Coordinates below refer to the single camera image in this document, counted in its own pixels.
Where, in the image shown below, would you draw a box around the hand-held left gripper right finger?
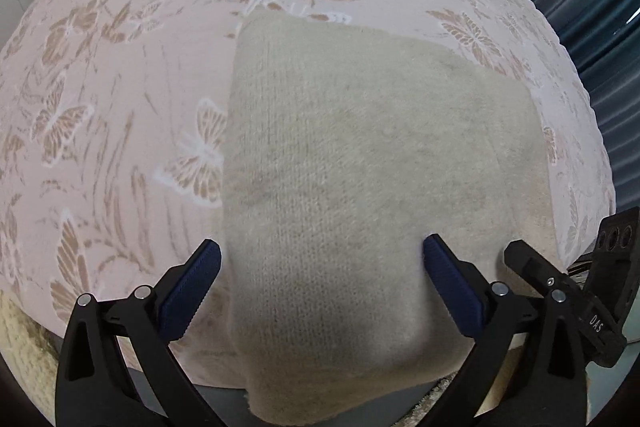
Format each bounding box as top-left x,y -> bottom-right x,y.
422,234 -> 589,427

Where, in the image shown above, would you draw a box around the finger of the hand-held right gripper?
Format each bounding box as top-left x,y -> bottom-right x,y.
504,239 -> 576,297

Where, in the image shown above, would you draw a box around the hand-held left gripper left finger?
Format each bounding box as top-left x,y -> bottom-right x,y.
55,237 -> 222,427

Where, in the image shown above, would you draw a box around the beige knit sweater black hearts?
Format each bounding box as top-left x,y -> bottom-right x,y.
220,13 -> 557,414

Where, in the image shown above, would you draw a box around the cream fluffy rug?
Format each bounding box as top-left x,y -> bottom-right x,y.
0,292 -> 68,427

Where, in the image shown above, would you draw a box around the pink butterfly bedspread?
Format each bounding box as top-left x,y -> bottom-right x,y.
0,0 -> 617,370

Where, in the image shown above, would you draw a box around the grey-blue curtain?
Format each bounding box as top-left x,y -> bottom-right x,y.
472,0 -> 640,212

